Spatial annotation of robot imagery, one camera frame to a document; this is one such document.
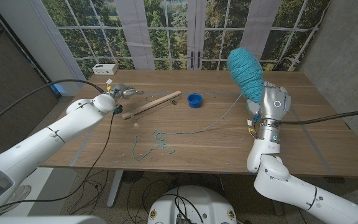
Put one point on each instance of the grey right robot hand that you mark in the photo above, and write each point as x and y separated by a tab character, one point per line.
273	102

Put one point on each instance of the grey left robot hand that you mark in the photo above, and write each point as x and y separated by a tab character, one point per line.
124	91

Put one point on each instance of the wooden rod with metal clips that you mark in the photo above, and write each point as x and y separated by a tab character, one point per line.
154	104

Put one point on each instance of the teal yarn skein with strand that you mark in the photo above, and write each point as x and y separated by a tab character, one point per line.
245	71

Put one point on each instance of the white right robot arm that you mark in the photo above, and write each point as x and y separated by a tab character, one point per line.
291	186

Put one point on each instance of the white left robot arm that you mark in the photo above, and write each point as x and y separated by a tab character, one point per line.
42	140

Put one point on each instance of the blue plastic cup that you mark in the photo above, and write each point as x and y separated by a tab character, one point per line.
194	99

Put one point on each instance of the white power strip box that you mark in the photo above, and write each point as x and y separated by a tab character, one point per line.
104	69

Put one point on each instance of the printed window forest backdrop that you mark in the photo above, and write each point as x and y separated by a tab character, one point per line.
166	31

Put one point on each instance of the white table leg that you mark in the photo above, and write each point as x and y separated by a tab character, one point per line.
115	186

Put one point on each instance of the grey table leg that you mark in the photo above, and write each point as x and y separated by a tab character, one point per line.
277	208

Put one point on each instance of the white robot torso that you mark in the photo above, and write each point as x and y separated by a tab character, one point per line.
194	205

